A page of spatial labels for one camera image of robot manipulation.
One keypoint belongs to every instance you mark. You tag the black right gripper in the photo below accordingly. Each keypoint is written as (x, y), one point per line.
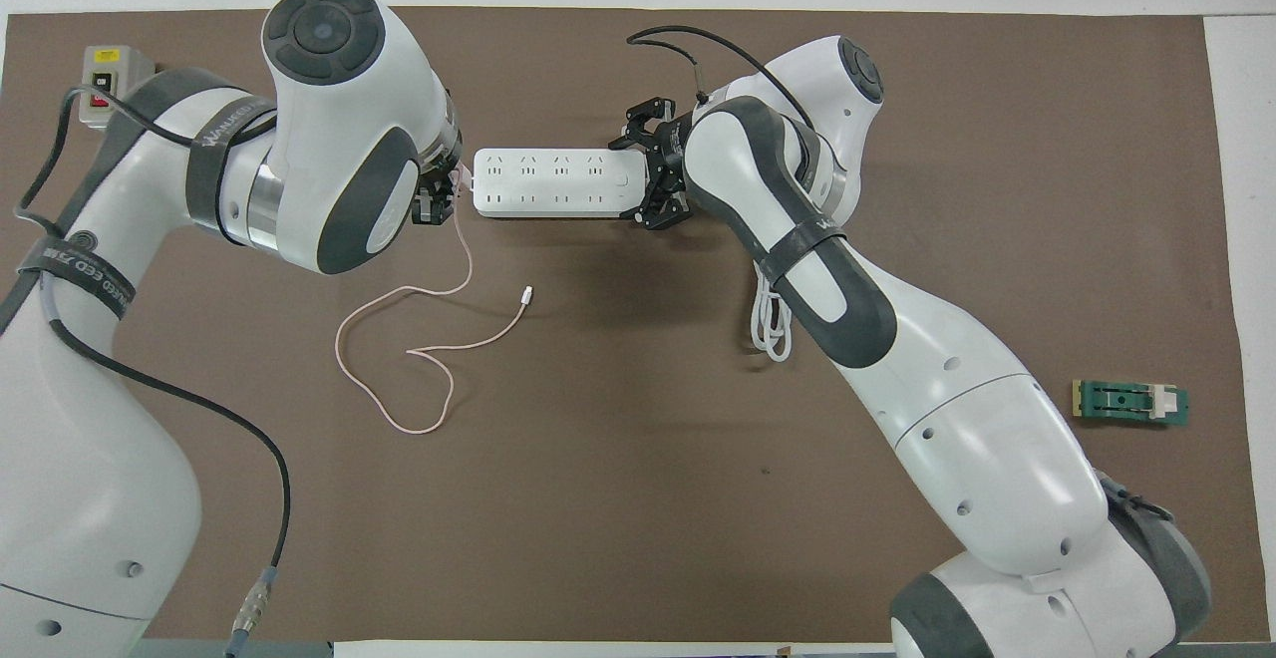
(670, 155)

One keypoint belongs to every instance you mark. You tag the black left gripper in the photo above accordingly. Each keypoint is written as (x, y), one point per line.
(437, 184)

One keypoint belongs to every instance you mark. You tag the pink wall charger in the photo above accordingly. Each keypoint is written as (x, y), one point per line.
(464, 177)

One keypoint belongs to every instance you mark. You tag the white power strip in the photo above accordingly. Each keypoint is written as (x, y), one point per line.
(558, 182)

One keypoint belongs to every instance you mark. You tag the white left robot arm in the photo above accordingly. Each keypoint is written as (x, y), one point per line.
(80, 459)

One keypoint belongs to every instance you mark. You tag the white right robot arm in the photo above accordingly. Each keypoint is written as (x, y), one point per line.
(957, 419)

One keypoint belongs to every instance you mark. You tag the brown table mat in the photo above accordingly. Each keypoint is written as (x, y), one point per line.
(638, 498)

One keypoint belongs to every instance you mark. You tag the green circuit board module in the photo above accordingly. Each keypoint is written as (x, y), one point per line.
(1121, 401)

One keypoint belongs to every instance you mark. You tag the grey on-off switch box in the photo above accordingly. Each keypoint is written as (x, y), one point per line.
(105, 65)

